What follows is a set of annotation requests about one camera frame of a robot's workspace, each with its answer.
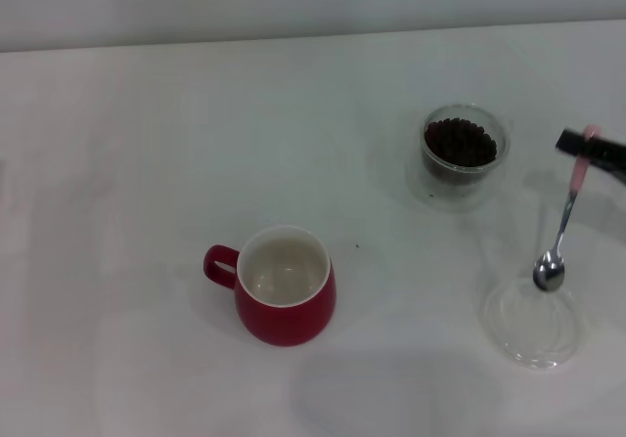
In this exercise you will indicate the red ceramic mug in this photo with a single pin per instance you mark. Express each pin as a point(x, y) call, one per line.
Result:
point(288, 324)

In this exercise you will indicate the clear shallow glass dish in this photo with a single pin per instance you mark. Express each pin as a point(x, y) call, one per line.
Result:
point(533, 329)

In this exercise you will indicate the clear double-walled glass cup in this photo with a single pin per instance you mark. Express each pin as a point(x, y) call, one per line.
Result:
point(434, 114)

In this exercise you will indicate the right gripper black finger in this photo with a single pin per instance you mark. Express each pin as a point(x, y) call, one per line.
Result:
point(606, 151)
point(617, 170)

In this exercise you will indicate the coffee beans pile in glass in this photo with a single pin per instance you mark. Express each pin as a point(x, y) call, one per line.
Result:
point(460, 144)

